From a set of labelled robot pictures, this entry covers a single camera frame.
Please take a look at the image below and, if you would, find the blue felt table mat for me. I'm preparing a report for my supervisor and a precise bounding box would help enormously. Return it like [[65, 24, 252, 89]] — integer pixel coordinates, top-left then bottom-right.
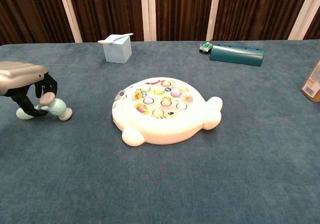
[[0, 39, 320, 224]]

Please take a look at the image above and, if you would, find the teal half-cylinder block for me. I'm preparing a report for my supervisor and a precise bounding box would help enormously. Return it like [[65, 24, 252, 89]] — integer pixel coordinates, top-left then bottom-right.
[[209, 43, 266, 67]]

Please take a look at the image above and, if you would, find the white toy peg board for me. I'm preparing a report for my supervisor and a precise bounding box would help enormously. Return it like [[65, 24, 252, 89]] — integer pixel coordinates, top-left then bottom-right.
[[111, 77, 224, 148]]

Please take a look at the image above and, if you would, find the white plastic spoon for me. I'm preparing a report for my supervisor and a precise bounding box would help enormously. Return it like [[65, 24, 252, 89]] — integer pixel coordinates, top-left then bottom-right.
[[97, 32, 135, 45]]

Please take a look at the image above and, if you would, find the light blue cube box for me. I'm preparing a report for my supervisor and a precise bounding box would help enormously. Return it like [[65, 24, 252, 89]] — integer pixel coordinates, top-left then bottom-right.
[[102, 34, 133, 65]]

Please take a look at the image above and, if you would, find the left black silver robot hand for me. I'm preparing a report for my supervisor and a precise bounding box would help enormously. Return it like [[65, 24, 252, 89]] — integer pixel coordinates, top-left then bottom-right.
[[0, 60, 59, 118]]

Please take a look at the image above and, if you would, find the white frame post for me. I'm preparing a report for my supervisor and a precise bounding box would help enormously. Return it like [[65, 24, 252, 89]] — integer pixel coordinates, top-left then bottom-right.
[[56, 0, 84, 44], [287, 0, 320, 41], [205, 0, 222, 42], [139, 0, 157, 43]]

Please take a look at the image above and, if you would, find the brown bottle white cap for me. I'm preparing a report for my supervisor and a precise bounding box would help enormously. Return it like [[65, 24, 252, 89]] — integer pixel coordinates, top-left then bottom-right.
[[300, 58, 320, 103]]

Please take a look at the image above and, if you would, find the dark brown curtain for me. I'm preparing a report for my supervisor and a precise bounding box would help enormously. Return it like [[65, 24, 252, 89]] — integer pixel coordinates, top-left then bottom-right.
[[0, 0, 320, 46]]

